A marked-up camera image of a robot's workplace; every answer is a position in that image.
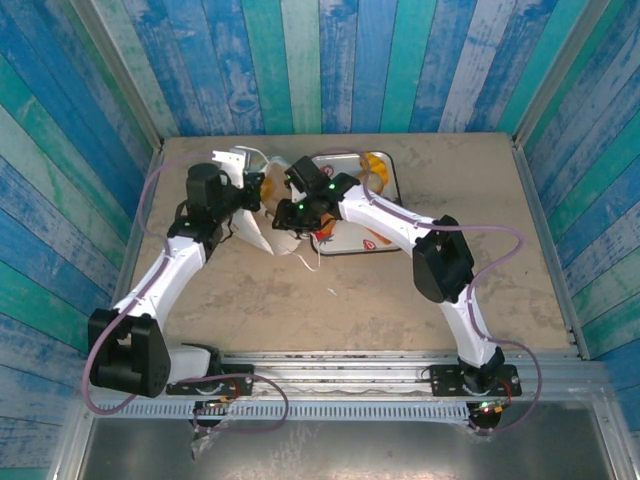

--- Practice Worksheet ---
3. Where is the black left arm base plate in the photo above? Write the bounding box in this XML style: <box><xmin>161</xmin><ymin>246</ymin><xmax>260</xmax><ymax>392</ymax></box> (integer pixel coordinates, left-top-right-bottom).
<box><xmin>165</xmin><ymin>363</ymin><xmax>255</xmax><ymax>397</ymax></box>

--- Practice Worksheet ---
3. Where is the grey slotted cable duct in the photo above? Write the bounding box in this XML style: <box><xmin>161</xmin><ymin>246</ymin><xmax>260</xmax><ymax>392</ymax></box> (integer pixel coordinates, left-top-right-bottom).
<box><xmin>93</xmin><ymin>401</ymin><xmax>472</xmax><ymax>422</ymax></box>

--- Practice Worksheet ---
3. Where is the grey metal sheet panel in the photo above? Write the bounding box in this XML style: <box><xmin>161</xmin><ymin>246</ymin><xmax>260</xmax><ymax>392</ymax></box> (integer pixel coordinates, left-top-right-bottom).
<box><xmin>82</xmin><ymin>417</ymin><xmax>619</xmax><ymax>480</ymax></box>

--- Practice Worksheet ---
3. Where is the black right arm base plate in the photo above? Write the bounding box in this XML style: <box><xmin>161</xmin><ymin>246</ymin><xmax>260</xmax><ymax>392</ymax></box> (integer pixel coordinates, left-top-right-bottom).
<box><xmin>429</xmin><ymin>363</ymin><xmax>523</xmax><ymax>399</ymax></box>

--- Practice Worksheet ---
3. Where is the controller board with lights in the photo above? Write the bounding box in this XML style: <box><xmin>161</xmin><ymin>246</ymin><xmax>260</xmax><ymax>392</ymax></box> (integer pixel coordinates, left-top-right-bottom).
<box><xmin>192</xmin><ymin>397</ymin><xmax>236</xmax><ymax>416</ymax></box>
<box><xmin>469</xmin><ymin>398</ymin><xmax>509</xmax><ymax>417</ymax></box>

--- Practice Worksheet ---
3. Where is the left controller board with lights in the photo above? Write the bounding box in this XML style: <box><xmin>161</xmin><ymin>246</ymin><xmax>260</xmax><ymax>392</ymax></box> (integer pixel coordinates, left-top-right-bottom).
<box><xmin>192</xmin><ymin>397</ymin><xmax>236</xmax><ymax>416</ymax></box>

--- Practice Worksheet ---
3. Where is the aluminium front frame beam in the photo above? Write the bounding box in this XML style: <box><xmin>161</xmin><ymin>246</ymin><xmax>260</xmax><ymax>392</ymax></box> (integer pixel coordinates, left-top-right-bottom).
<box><xmin>74</xmin><ymin>349</ymin><xmax>609</xmax><ymax>401</ymax></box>

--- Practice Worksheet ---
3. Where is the small yellow fake bread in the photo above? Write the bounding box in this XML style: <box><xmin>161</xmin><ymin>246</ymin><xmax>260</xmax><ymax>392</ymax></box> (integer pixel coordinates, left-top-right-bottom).
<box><xmin>360</xmin><ymin>152</ymin><xmax>390</xmax><ymax>194</ymax></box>

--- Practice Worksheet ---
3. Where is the right controller board with lights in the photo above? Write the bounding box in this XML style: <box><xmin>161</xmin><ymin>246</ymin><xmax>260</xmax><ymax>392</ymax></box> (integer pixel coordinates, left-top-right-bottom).
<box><xmin>469</xmin><ymin>398</ymin><xmax>509</xmax><ymax>417</ymax></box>

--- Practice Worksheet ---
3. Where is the white paper bag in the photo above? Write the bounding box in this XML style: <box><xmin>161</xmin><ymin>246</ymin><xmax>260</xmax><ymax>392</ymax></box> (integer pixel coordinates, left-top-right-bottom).
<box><xmin>227</xmin><ymin>145</ymin><xmax>321</xmax><ymax>274</ymax></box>

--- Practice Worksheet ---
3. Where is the white strawberry print tray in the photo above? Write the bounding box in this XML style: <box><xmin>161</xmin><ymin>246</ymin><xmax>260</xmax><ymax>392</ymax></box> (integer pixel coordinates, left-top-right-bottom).
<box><xmin>308</xmin><ymin>152</ymin><xmax>403</xmax><ymax>257</ymax></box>

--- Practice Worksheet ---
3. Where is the aluminium corner post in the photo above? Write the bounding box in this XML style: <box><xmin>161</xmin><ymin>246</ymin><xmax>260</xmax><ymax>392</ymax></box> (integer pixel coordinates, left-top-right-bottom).
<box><xmin>512</xmin><ymin>0</ymin><xmax>614</xmax><ymax>146</ymax></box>
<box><xmin>69</xmin><ymin>0</ymin><xmax>166</xmax><ymax>151</ymax></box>

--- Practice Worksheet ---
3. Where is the crumpled clear plastic piece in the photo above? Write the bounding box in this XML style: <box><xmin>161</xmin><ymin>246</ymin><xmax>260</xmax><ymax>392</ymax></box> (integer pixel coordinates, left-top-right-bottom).
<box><xmin>188</xmin><ymin>423</ymin><xmax>224</xmax><ymax>460</ymax></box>

